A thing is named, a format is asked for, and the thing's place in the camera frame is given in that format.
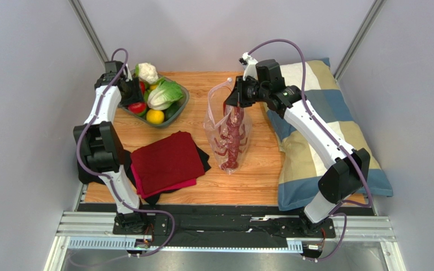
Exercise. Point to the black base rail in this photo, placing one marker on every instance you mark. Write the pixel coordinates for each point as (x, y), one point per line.
(215, 226)

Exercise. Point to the black folded cloth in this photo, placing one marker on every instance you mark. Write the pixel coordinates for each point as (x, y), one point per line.
(204, 157)

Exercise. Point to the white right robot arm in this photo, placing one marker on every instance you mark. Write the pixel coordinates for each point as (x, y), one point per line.
(347, 167)

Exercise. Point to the dark green avocado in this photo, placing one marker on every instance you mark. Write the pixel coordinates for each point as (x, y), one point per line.
(171, 110)

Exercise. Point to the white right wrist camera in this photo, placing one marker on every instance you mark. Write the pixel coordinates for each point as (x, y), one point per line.
(249, 65)

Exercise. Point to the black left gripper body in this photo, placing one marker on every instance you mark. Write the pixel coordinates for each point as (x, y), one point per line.
(133, 91)

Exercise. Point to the white green cabbage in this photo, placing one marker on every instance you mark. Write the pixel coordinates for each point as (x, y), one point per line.
(166, 94)

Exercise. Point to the dark red folded cloth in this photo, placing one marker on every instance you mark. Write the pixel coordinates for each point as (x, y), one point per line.
(168, 161)

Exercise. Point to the yellow lemon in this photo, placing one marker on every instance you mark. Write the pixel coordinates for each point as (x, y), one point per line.
(155, 117)

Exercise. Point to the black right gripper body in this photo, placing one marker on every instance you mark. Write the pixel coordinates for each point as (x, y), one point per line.
(237, 95)

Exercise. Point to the red toy lobster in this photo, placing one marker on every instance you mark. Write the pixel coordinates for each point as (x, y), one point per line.
(234, 138)

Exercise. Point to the white cauliflower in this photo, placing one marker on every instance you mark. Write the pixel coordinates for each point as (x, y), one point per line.
(146, 72)

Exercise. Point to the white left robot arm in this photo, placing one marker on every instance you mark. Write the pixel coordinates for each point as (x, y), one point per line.
(101, 157)

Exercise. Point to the pink folded cloth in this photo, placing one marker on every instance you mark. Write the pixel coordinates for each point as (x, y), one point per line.
(141, 193)

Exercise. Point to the clear zip top bag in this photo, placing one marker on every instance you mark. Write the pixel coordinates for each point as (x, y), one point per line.
(215, 118)

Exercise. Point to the black cap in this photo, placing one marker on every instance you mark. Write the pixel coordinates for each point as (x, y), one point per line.
(84, 176)

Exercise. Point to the red bell pepper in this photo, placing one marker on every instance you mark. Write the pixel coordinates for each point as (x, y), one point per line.
(142, 87)

